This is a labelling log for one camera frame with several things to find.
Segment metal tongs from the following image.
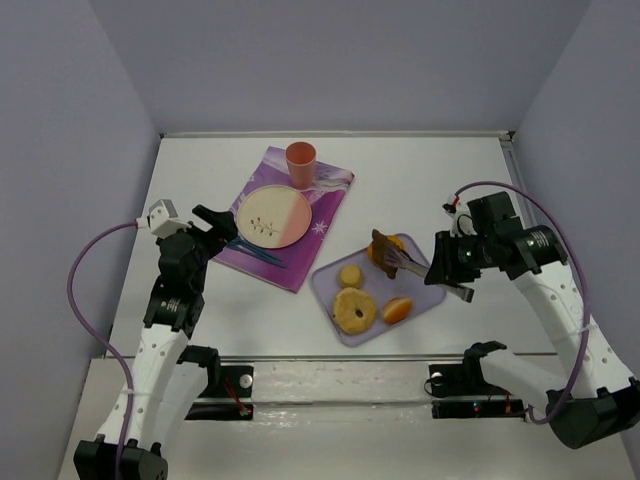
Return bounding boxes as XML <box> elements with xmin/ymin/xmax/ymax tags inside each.
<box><xmin>384</xmin><ymin>249</ymin><xmax>474</xmax><ymax>303</ymax></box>

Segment brown chocolate croissant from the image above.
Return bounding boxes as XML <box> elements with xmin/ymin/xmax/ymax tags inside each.
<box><xmin>368</xmin><ymin>229</ymin><xmax>404</xmax><ymax>279</ymax></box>

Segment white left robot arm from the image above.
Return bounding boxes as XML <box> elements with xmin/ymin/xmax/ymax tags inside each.
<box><xmin>67</xmin><ymin>200</ymin><xmax>238</xmax><ymax>479</ymax></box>

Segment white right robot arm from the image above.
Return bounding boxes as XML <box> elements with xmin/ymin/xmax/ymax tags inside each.
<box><xmin>424</xmin><ymin>192</ymin><xmax>639</xmax><ymax>449</ymax></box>

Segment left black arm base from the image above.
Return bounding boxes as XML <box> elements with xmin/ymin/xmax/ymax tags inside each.
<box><xmin>186</xmin><ymin>365</ymin><xmax>254</xmax><ymax>421</ymax></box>

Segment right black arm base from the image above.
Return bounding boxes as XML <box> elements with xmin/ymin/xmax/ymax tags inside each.
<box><xmin>423</xmin><ymin>363</ymin><xmax>525</xmax><ymax>420</ymax></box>

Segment blue plastic fork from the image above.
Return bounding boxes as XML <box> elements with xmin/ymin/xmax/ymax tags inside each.
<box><xmin>226</xmin><ymin>237</ymin><xmax>282</xmax><ymax>261</ymax></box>

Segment blue plastic knife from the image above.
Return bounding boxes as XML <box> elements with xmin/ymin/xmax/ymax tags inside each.
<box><xmin>226</xmin><ymin>244</ymin><xmax>285</xmax><ymax>268</ymax></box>

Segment cream and pink plate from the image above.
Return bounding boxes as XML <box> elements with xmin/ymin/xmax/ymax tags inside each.
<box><xmin>236</xmin><ymin>185</ymin><xmax>312</xmax><ymax>249</ymax></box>

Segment orange glazed bun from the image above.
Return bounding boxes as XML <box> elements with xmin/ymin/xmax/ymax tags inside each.
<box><xmin>382</xmin><ymin>296</ymin><xmax>413</xmax><ymax>325</ymax></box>

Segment purple snowflake placemat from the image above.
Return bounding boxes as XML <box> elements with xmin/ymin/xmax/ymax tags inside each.
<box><xmin>215</xmin><ymin>147</ymin><xmax>355</xmax><ymax>293</ymax></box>

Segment orange glazed donut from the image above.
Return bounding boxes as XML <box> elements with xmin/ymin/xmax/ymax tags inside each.
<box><xmin>367</xmin><ymin>230</ymin><xmax>405</xmax><ymax>268</ymax></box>

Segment small round yellow bun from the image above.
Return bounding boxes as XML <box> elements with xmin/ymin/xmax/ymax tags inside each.
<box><xmin>338</xmin><ymin>264</ymin><xmax>364</xmax><ymax>288</ymax></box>

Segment large pale bagel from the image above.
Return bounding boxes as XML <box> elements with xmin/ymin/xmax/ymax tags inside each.
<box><xmin>333</xmin><ymin>287</ymin><xmax>377</xmax><ymax>335</ymax></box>

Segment pink plastic cup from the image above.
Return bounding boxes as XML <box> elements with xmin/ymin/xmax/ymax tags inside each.
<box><xmin>285</xmin><ymin>141</ymin><xmax>316</xmax><ymax>190</ymax></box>

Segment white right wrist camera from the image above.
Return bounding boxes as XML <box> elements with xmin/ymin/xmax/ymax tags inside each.
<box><xmin>443</xmin><ymin>197</ymin><xmax>476</xmax><ymax>237</ymax></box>

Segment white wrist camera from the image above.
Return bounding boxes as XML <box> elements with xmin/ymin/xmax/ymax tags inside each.
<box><xmin>136</xmin><ymin>199</ymin><xmax>189</xmax><ymax>239</ymax></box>
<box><xmin>443</xmin><ymin>197</ymin><xmax>476</xmax><ymax>237</ymax></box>

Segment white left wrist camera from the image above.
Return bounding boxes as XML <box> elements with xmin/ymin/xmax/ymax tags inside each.
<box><xmin>136</xmin><ymin>199</ymin><xmax>189</xmax><ymax>239</ymax></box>

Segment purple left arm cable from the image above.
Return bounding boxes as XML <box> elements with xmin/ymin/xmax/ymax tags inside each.
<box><xmin>67</xmin><ymin>221</ymin><xmax>141</xmax><ymax>480</ymax></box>

